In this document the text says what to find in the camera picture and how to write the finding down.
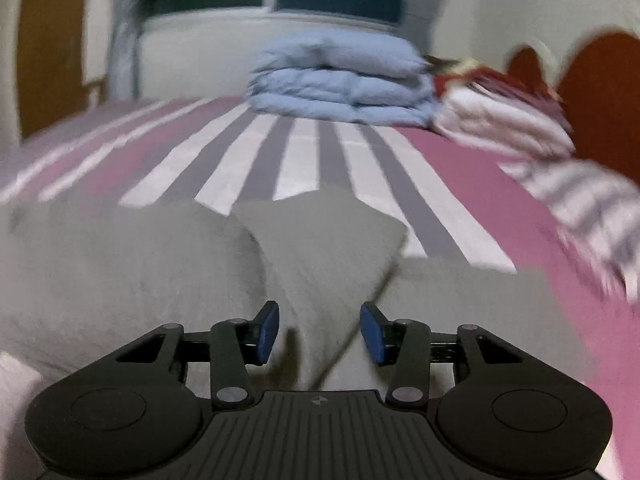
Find folded light blue duvet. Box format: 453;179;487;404
247;30;438;128

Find red cloud-shaped headboard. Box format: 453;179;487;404
505;32;640;186

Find pink striped bed sheet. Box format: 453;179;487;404
0;95;640;480

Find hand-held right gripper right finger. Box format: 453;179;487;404
360;301;537;408

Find brown wooden door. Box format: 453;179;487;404
17;0;93;138

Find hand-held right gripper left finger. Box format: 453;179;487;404
106;301;280;408

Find grey white striped pillow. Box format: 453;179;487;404
500;157;640;306

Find folded red white blanket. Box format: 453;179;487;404
425;55;577;161

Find grey curtain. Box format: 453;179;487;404
107;0;166;102

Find grey pants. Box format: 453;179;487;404
0;187;596;397

